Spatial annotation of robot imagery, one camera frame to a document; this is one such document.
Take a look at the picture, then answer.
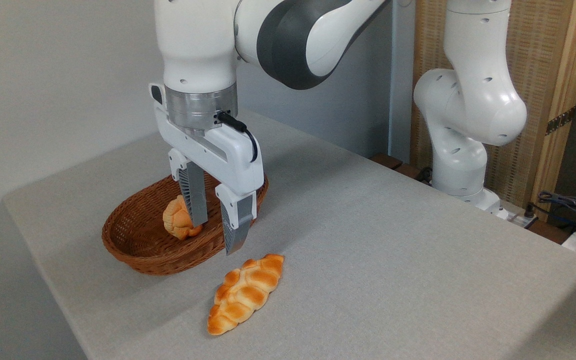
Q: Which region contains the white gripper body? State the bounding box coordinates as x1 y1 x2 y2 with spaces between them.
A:
149 82 265 196

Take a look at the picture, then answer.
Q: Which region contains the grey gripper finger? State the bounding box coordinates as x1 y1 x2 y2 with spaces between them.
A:
215 184 258 256
168 148 209 228

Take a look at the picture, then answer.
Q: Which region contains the long braided bread loaf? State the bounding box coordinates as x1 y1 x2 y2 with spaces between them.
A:
207 253 285 336

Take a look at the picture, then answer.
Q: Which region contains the round orange bread bun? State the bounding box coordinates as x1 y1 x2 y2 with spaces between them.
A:
162 195 203 241

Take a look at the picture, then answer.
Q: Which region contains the brown wicker oval basket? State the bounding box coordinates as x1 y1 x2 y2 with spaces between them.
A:
101 172 269 276

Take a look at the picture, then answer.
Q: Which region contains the dark brown wooden ledge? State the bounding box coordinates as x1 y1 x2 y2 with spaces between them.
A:
370 153 425 182

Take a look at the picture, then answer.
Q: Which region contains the wooden woven folding screen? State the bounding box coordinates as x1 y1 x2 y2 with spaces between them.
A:
410 0 576 221

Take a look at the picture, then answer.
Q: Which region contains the dark metal screen hinge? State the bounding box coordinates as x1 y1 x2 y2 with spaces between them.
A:
545 106 576 136

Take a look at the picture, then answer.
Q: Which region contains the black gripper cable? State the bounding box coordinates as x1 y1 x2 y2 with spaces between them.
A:
217 112 259 164

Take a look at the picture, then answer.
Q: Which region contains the tangled dark cable bundle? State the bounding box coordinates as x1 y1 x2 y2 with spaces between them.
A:
532 190 576 237

